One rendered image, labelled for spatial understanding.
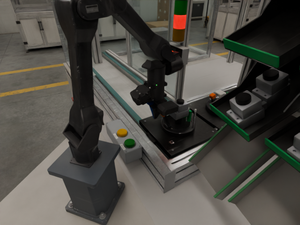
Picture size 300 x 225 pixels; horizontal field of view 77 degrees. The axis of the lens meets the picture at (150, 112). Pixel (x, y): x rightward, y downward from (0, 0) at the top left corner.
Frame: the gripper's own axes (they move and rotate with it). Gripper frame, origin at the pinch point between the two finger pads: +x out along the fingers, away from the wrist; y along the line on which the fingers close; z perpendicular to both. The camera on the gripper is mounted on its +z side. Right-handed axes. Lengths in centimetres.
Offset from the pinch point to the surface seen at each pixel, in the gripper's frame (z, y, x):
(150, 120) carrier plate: -3.6, -9.3, 11.7
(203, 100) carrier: -35.2, -10.1, 11.6
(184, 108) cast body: -11.6, 2.2, 1.6
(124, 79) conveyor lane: -16, -66, 17
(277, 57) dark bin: -1.4, 32.7, -28.2
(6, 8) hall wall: 76, -811, 35
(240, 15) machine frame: -118, -61, -16
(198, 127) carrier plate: -18.3, 5.1, 11.6
